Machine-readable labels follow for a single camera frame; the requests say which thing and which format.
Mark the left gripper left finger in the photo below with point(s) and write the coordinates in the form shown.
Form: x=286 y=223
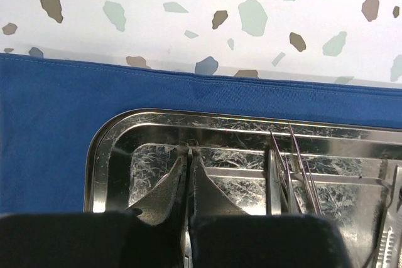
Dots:
x=147 y=234

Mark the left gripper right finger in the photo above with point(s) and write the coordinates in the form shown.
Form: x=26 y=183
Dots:
x=224 y=235

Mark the steel instrument tray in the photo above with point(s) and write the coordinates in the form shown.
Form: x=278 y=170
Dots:
x=352 y=166

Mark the blue cloth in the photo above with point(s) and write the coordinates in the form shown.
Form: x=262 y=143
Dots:
x=51 y=109

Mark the large steel scissors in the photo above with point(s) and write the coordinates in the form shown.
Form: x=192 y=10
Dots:
x=188 y=263

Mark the steel forceps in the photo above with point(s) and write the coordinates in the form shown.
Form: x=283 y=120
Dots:
x=288 y=165

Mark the steel tweezers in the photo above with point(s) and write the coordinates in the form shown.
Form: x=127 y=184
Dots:
x=387 y=251

